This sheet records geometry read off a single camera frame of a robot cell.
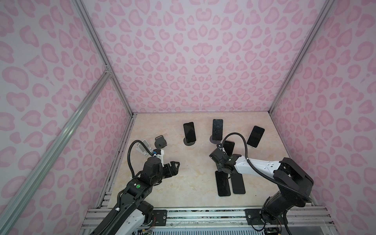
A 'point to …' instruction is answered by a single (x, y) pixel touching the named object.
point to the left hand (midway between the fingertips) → (174, 162)
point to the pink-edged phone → (228, 146)
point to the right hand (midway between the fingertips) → (223, 161)
